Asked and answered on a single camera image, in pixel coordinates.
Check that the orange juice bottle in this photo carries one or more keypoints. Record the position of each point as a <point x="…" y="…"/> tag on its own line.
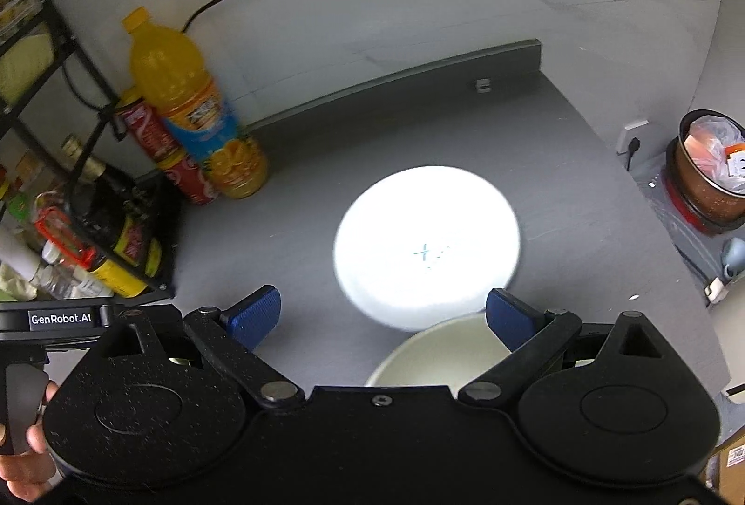
<point x="192" y="120"/>

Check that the grey-blue cup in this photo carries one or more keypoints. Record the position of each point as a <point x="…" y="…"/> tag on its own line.
<point x="734" y="257"/>

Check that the small white-capped bottle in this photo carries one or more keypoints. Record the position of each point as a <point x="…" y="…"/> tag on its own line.
<point x="70" y="281"/>

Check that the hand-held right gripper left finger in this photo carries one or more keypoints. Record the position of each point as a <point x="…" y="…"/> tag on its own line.
<point x="256" y="316"/>

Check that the small grey clip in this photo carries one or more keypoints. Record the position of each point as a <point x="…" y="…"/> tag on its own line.
<point x="483" y="85"/>

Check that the person's left hand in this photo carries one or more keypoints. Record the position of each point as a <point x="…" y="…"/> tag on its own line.
<point x="32" y="473"/>

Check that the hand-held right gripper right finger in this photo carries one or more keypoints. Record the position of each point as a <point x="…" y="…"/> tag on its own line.
<point x="512" y="318"/>

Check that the red cooker base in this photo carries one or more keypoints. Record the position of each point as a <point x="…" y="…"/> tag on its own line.
<point x="687" y="205"/>

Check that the low white wall socket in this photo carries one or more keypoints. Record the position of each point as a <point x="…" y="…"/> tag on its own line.
<point x="631" y="129"/>

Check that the white plate with blue print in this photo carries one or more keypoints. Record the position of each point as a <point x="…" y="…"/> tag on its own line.
<point x="428" y="249"/>

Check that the red drink can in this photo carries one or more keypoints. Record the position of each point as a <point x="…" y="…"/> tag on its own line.
<point x="142" y="126"/>
<point x="189" y="179"/>

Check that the cardboard box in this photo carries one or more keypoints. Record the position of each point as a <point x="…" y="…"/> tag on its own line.
<point x="734" y="464"/>

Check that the brown pot with packets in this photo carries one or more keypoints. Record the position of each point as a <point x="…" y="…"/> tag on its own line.
<point x="707" y="173"/>

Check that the white ceramic bowl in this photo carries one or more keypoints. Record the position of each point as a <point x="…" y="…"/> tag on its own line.
<point x="430" y="359"/>

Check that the black metal spice rack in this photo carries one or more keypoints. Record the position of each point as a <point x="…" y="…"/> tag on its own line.
<point x="87" y="74"/>

